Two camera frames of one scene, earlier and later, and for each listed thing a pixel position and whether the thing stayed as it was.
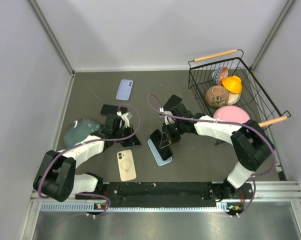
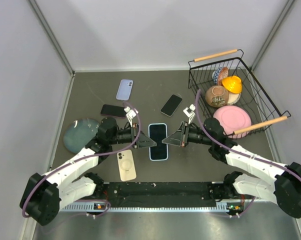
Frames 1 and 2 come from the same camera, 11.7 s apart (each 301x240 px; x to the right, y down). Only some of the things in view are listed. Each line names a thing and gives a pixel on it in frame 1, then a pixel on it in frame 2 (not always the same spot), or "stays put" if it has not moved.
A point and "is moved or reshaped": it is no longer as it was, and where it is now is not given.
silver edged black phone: (173, 100) stays put
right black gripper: (168, 138) -> (179, 138)
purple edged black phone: (109, 110) stays put
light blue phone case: (158, 159) is moved or reshaped
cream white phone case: (126, 165) stays put
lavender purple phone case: (124, 90) stays put
